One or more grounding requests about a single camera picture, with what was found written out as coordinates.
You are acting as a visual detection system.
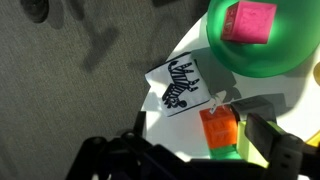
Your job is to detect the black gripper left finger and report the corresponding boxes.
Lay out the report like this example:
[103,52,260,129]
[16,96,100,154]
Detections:
[66,110,188,180]

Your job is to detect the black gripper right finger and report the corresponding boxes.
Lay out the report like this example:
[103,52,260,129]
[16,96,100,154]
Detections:
[244,112,320,180]

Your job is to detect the yellow-green block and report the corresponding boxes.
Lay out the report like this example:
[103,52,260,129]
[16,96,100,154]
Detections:
[235,119,288,169]

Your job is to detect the grey block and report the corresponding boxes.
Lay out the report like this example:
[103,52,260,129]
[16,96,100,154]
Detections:
[230,94,278,124]

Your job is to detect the green block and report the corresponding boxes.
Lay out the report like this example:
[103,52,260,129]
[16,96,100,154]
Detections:
[208,143,243,160]

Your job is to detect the orange block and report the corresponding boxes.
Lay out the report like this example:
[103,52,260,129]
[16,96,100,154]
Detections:
[198,104,239,150]

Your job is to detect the green plastic bowl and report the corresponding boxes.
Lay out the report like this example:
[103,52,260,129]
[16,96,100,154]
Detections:
[206,0,320,78]

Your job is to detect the dark red fruit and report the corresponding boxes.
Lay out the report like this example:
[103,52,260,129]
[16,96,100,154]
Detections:
[220,0,278,45]

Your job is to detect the dark shoe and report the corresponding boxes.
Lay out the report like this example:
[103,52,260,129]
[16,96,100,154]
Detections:
[19,0,51,24]

